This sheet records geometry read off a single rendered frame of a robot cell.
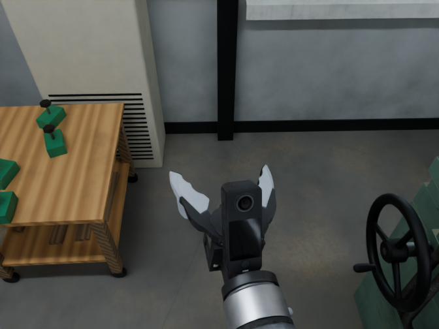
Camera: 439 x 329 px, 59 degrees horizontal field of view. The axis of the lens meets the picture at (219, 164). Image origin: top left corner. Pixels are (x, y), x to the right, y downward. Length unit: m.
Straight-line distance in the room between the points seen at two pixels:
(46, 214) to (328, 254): 1.27
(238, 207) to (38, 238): 1.54
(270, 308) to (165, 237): 1.55
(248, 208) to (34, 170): 1.31
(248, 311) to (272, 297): 0.03
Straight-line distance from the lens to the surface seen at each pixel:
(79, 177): 1.59
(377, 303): 1.68
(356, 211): 2.17
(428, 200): 1.26
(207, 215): 0.52
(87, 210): 1.48
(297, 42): 2.11
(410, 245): 1.09
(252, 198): 0.46
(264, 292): 0.46
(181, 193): 0.54
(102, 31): 1.75
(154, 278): 1.88
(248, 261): 0.49
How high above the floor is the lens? 1.68
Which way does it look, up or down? 48 degrees down
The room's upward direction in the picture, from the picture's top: straight up
